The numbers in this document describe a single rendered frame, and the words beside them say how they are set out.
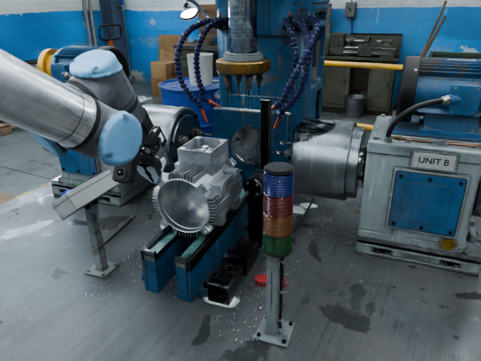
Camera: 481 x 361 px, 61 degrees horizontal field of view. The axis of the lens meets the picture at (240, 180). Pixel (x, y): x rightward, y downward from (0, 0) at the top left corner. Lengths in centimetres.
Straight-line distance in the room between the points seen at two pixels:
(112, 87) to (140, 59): 754
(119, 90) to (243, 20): 59
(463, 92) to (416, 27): 516
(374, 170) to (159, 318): 69
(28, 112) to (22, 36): 686
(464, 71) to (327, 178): 45
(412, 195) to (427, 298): 27
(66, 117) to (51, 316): 65
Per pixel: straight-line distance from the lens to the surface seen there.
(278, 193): 79
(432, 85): 122
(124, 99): 88
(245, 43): 135
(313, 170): 124
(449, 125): 126
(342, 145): 123
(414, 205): 123
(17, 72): 61
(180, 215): 119
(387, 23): 636
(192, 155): 112
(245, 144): 153
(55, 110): 64
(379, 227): 128
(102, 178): 118
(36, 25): 763
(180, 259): 105
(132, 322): 109
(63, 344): 109
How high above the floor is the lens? 152
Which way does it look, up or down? 24 degrees down
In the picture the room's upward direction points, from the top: 1 degrees counter-clockwise
